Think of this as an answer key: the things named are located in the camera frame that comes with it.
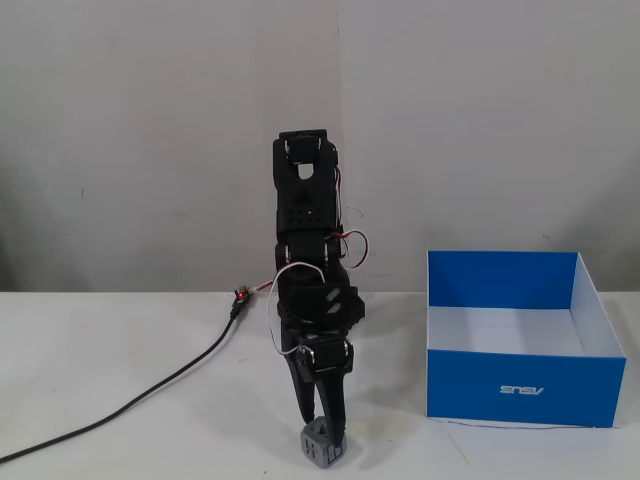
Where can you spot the small controller board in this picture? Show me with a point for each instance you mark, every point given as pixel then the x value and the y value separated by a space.
pixel 241 295

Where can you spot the gray block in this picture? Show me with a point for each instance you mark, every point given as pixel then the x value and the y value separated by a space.
pixel 315 445

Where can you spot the blue and white cardboard box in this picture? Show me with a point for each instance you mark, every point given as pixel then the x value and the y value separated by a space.
pixel 520 387

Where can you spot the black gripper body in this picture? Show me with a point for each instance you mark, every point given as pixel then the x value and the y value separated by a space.
pixel 327 356

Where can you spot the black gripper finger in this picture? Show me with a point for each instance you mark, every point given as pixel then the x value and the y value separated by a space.
pixel 302 390
pixel 334 405

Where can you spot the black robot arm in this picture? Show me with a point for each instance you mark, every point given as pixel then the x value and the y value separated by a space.
pixel 305 200

